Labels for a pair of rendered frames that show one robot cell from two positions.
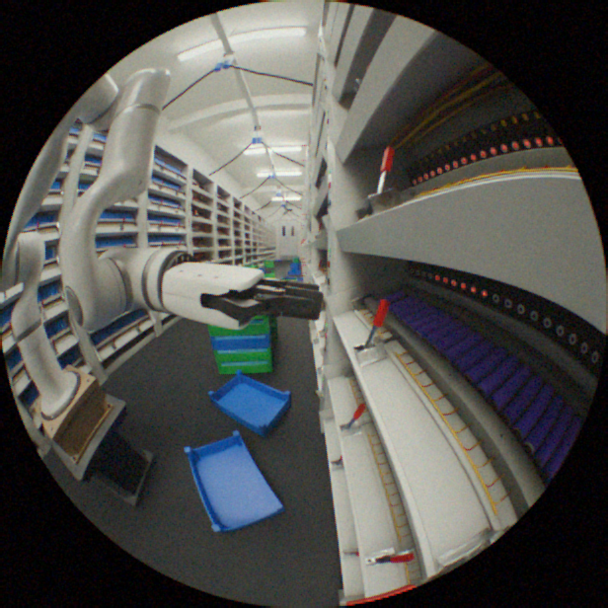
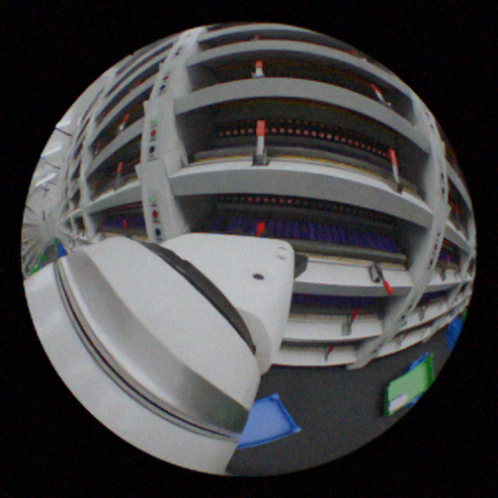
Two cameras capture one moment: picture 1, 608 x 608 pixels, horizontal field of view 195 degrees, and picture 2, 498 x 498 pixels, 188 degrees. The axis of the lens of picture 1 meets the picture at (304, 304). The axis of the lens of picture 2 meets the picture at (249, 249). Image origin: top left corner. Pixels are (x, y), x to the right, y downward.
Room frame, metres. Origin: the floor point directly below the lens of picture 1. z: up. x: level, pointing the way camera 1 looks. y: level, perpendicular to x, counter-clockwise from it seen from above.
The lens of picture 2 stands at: (0.15, 0.18, 0.66)
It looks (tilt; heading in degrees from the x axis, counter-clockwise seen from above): 25 degrees down; 285
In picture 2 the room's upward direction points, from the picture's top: straight up
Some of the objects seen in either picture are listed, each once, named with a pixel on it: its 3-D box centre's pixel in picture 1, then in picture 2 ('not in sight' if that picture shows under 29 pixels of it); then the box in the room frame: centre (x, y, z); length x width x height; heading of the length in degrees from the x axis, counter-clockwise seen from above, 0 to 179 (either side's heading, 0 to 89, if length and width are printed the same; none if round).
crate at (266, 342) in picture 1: (242, 333); not in sight; (0.83, 0.34, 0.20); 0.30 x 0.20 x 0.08; 100
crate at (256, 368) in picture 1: (246, 356); not in sight; (0.83, 0.34, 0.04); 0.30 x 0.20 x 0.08; 100
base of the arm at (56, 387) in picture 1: (42, 364); not in sight; (0.02, 0.65, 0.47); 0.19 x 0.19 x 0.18
